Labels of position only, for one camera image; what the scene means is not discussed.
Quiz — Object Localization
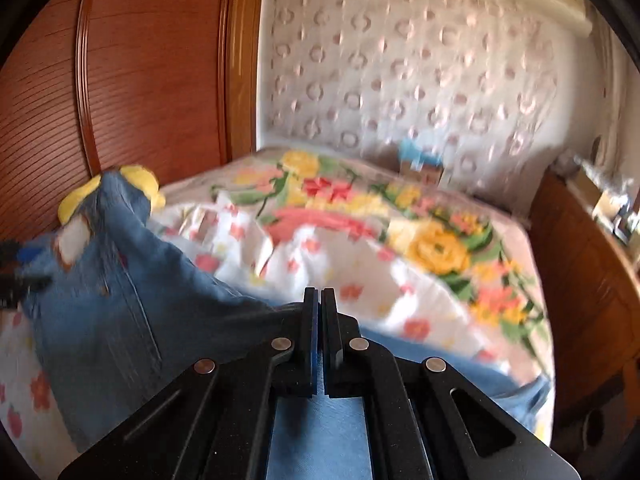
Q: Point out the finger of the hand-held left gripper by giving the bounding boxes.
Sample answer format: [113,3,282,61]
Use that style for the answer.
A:
[0,241,39,269]
[0,274,54,309]

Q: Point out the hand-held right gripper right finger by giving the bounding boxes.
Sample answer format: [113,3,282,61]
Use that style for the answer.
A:
[322,287,582,480]

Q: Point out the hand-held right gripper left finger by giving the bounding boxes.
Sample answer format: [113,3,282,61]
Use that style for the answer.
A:
[57,287,320,480]

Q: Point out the blue denim pants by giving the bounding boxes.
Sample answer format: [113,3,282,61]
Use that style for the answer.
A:
[20,167,553,480]

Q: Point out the white small-flower bed sheet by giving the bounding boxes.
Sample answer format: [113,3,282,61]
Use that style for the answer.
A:
[0,202,556,457]

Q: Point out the yellow garment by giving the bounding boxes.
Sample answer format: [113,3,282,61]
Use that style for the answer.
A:
[57,163,166,224]

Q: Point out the cardboard box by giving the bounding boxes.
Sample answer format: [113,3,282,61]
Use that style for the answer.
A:
[399,157,447,187]

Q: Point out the light blue cloth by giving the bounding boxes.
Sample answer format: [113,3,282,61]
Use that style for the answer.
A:
[399,139,443,167]

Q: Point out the wooden slatted wardrobe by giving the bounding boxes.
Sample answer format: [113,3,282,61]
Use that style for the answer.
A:
[0,0,266,261]

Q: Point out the wooden bed board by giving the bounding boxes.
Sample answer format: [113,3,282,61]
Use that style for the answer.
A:
[529,167,640,443]

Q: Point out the circle-patterned pink curtain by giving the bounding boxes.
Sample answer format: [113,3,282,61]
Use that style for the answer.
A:
[257,0,593,211]

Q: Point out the cluttered small items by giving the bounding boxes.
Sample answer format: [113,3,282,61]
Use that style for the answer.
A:
[564,149,640,247]

